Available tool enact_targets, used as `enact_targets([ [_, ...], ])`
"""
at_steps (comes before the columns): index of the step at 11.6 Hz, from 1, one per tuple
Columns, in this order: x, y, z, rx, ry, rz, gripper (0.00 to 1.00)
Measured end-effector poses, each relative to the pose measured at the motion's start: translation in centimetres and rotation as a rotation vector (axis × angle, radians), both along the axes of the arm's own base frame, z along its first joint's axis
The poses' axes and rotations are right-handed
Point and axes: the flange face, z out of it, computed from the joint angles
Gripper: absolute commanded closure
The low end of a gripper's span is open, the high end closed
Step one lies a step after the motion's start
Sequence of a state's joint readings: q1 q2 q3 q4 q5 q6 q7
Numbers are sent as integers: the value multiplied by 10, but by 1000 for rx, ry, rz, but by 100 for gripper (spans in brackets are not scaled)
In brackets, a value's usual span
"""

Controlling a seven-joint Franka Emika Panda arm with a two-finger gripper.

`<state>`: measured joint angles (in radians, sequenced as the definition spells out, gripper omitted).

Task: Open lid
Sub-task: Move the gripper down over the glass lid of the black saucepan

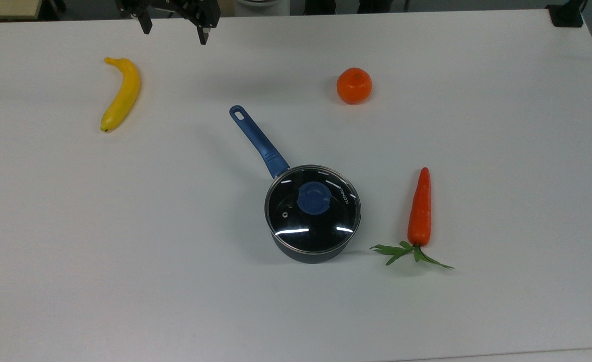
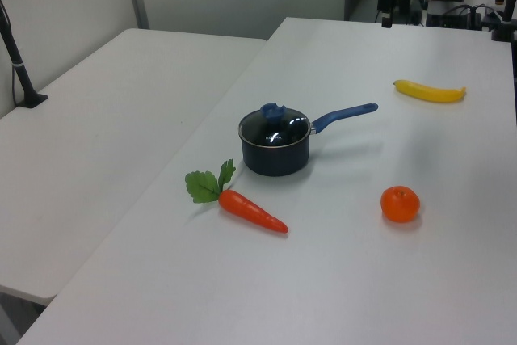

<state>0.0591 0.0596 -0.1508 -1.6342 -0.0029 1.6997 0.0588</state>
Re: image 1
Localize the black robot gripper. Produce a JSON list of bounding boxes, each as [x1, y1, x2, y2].
[[115, 0, 221, 46]]

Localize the glass lid with blue knob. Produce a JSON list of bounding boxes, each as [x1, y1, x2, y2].
[[264, 164, 362, 255]]

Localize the yellow toy banana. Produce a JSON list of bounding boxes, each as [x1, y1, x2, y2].
[[100, 57, 141, 133]]

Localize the white round base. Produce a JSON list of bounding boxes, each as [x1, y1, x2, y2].
[[235, 0, 291, 17]]

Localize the black furniture foot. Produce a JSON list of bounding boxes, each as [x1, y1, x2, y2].
[[357, 0, 408, 15], [304, 0, 337, 15]]

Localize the light wooden table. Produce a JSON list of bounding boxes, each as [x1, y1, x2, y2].
[[0, 0, 43, 21]]

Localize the orange toy tangerine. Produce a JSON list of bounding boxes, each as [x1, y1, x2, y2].
[[336, 67, 373, 105]]

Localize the orange toy carrot green leaves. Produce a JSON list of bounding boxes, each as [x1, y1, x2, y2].
[[369, 167, 455, 270]]

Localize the dark saucepan with blue handle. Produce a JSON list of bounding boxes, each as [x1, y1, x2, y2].
[[229, 105, 362, 264]]

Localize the black clamp mount pole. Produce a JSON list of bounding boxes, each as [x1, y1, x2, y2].
[[546, 0, 587, 28]]

